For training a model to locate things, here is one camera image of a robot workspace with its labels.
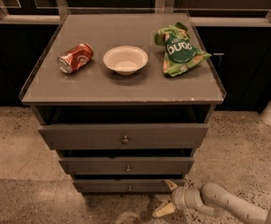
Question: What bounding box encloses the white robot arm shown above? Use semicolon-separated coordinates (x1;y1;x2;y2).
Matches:
152;179;271;224

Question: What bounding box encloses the grey middle drawer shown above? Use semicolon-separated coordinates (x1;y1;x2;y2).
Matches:
59;157;193;175

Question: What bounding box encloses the white paper bowl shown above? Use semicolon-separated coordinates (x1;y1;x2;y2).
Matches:
103;46;149;76

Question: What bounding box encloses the green chip bag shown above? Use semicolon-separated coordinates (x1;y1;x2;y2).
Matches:
154;22;210;77

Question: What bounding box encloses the red soda can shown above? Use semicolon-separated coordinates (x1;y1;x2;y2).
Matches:
57;43;93;75

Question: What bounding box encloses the dark cabinet handle right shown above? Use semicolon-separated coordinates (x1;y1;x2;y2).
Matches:
213;52;224;67

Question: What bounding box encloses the grey drawer cabinet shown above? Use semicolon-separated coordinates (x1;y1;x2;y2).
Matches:
21;13;225;184

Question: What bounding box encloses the grey drawer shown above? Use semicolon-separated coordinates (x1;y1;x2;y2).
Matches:
72;178;186;194
59;157;193;175
38;123;208;150

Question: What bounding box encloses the grey bottom drawer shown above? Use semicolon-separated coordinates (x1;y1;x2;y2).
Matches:
72;178;186;194

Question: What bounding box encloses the metal railing frame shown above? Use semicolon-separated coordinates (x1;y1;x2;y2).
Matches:
0;0;271;27

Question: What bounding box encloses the grey top drawer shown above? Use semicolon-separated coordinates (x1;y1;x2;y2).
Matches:
38;123;208;150

